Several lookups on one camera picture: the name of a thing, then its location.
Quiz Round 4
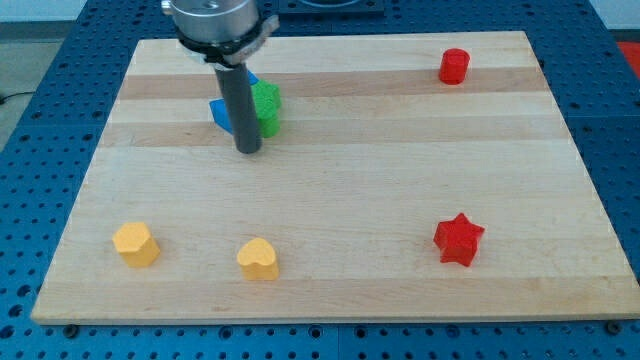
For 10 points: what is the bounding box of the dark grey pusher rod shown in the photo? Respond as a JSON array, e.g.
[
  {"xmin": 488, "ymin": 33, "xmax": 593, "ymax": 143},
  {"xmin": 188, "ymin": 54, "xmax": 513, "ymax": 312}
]
[{"xmin": 214, "ymin": 63, "xmax": 262, "ymax": 154}]

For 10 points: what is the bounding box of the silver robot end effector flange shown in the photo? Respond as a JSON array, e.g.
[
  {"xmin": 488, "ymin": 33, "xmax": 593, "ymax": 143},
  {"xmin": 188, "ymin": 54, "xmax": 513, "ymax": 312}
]
[{"xmin": 161, "ymin": 0, "xmax": 279, "ymax": 66}]

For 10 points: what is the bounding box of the green star block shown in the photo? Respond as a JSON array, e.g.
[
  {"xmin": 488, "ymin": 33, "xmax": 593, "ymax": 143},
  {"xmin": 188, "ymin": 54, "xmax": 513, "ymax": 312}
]
[{"xmin": 251, "ymin": 80, "xmax": 281, "ymax": 119}]

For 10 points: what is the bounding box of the red star block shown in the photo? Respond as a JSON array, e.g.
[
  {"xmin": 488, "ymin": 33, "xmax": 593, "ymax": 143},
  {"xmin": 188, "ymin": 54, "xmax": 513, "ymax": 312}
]
[{"xmin": 433, "ymin": 213, "xmax": 485, "ymax": 267}]

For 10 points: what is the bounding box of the blue block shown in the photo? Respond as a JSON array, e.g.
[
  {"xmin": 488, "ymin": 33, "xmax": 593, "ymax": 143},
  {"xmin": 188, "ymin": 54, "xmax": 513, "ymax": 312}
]
[{"xmin": 209, "ymin": 70, "xmax": 259, "ymax": 134}]

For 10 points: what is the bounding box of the green cylinder block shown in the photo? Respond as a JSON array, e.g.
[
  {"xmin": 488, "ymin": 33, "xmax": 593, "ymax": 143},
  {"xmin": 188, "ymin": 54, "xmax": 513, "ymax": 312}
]
[{"xmin": 258, "ymin": 116, "xmax": 280, "ymax": 138}]

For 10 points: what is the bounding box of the yellow heart block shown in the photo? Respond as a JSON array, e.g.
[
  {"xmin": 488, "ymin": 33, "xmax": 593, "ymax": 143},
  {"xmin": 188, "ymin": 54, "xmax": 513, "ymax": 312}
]
[{"xmin": 236, "ymin": 238, "xmax": 280, "ymax": 281}]

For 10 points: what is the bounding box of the yellow hexagon block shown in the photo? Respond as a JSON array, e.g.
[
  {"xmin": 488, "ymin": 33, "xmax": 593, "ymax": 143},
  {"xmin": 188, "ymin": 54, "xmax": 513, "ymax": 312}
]
[{"xmin": 112, "ymin": 222, "xmax": 161, "ymax": 268}]

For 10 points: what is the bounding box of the wooden board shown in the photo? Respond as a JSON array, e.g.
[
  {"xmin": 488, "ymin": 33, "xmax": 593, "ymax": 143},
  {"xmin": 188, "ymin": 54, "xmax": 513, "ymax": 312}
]
[{"xmin": 31, "ymin": 31, "xmax": 639, "ymax": 325}]

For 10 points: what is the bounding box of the red cylinder block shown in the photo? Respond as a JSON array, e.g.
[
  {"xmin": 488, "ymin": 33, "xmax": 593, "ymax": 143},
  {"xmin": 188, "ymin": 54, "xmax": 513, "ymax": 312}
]
[{"xmin": 439, "ymin": 48, "xmax": 470, "ymax": 85}]

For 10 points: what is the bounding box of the black cable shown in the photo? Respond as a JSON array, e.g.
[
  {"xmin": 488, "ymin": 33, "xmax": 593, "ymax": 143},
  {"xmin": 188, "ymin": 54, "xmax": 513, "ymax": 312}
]
[{"xmin": 0, "ymin": 90, "xmax": 34, "ymax": 105}]

